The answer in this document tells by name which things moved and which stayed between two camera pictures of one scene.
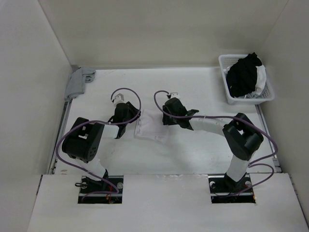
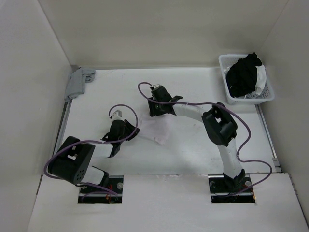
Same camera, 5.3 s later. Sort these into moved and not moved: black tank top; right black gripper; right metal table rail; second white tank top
Moved: right black gripper
Not moved: black tank top; right metal table rail; second white tank top
